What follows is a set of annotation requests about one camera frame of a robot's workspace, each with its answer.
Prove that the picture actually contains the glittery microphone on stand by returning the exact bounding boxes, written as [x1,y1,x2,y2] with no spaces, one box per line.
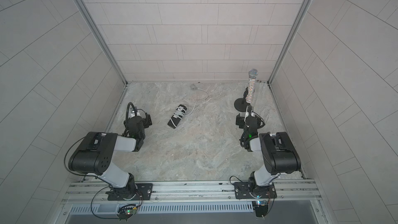
[234,68,258,112]

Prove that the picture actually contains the right controller board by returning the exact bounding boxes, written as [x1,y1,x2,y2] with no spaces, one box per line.
[252,201,269,219]

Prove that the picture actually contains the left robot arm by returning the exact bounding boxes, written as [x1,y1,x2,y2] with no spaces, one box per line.
[64,102,153,201]

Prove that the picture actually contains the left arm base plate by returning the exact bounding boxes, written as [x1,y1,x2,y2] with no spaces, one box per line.
[106,183,153,201]

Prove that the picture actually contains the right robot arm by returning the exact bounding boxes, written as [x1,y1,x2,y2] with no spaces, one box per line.
[235,112,301,199]

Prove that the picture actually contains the white power cord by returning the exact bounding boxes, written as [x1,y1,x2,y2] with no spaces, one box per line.
[172,83,209,124]

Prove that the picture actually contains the aluminium mounting rail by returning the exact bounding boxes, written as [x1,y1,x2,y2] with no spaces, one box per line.
[61,179,321,204]

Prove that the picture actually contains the left controller board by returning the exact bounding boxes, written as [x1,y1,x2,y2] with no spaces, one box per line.
[117,204,138,221]

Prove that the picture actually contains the controller board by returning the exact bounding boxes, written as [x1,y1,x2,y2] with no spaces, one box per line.
[117,204,138,221]
[252,201,269,219]

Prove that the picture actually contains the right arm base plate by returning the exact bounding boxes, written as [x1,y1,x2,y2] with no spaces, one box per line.
[233,181,277,200]

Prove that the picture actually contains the black power strip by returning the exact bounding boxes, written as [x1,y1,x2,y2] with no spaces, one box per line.
[167,104,187,129]

